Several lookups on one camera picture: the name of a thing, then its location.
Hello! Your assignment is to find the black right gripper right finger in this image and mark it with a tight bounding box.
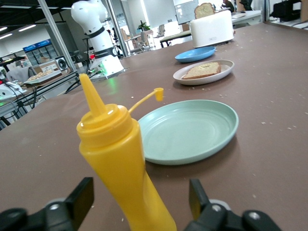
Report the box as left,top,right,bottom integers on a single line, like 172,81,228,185
184,178,282,231

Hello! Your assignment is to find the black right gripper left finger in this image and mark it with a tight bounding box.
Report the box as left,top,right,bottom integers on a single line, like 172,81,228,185
0,177,95,231

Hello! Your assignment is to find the brown bread slice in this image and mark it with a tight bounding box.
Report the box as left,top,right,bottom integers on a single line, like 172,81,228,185
181,62,221,80
194,2,216,19

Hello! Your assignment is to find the tray of bread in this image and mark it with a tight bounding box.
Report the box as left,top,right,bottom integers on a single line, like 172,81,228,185
24,69,63,85

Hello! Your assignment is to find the yellow mustard squeeze bottle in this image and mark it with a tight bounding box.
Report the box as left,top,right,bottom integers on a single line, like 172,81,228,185
76,73,178,231

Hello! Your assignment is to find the blue display shelf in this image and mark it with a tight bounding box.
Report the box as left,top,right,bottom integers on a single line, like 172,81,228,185
23,38,60,67

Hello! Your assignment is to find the white whiteboard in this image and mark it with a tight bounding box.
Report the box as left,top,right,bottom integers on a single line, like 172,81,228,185
173,0,199,25

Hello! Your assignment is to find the green potted plant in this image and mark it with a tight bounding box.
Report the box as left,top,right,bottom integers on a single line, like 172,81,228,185
138,21,152,32

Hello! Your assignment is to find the white toaster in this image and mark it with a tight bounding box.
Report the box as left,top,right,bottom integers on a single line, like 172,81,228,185
190,9,234,49

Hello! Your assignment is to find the beige plate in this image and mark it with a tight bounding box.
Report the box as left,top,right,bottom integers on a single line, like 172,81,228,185
172,59,235,86

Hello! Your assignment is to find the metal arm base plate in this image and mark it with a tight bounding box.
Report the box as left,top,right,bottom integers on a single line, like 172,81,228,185
88,67,126,80

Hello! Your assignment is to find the grey aluminium frame post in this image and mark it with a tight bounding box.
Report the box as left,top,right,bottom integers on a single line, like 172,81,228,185
107,0,130,57
38,0,79,73

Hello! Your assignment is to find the blue plate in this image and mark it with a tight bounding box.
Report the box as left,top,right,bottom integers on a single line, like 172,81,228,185
174,46,217,64

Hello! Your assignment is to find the green plate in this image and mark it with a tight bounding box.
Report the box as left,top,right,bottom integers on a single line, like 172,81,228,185
138,100,239,166

